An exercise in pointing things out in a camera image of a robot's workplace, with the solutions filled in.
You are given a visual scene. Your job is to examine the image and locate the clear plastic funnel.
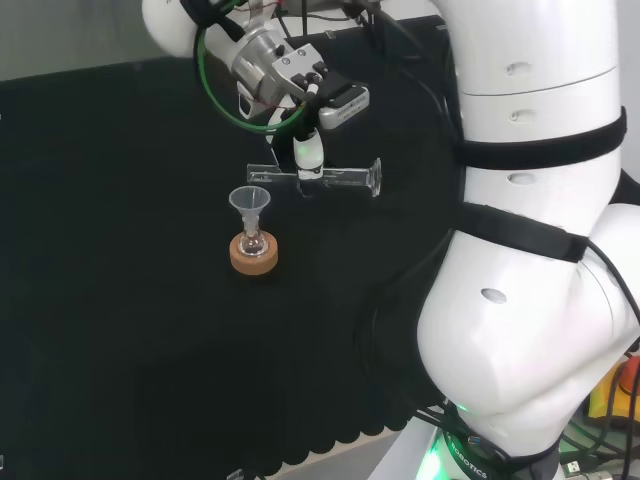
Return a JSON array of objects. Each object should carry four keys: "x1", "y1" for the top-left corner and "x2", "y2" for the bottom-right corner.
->
[{"x1": 228, "y1": 186, "x2": 272, "y2": 235}]

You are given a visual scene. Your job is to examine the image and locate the black bench cloth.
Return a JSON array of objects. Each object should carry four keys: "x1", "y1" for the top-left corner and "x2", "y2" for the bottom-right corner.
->
[{"x1": 0, "y1": 14, "x2": 471, "y2": 477}]

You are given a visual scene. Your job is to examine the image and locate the small glass round-bottom flask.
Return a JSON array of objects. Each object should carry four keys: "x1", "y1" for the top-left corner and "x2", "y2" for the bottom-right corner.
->
[{"x1": 238, "y1": 220, "x2": 267, "y2": 259}]

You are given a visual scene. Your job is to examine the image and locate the clear glass graduated cylinder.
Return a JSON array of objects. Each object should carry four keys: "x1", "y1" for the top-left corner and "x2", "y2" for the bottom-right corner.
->
[{"x1": 246, "y1": 157, "x2": 382, "y2": 199}]

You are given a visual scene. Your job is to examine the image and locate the yellow stop button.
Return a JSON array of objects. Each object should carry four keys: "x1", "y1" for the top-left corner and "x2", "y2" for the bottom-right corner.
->
[{"x1": 587, "y1": 349, "x2": 640, "y2": 422}]

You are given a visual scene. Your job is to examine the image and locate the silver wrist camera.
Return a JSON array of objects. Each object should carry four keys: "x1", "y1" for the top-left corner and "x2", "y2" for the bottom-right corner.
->
[{"x1": 317, "y1": 84, "x2": 372, "y2": 130}]

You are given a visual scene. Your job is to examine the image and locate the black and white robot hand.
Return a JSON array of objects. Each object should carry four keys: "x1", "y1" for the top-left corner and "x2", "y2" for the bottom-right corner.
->
[{"x1": 237, "y1": 89, "x2": 329, "y2": 199}]

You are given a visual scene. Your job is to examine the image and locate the green cable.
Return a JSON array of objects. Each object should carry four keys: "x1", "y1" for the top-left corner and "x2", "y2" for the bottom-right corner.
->
[{"x1": 193, "y1": 0, "x2": 321, "y2": 134}]

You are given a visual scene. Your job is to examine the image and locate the brown cork ring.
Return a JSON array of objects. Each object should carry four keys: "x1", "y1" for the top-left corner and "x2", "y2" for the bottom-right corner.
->
[{"x1": 228, "y1": 230, "x2": 279, "y2": 275}]

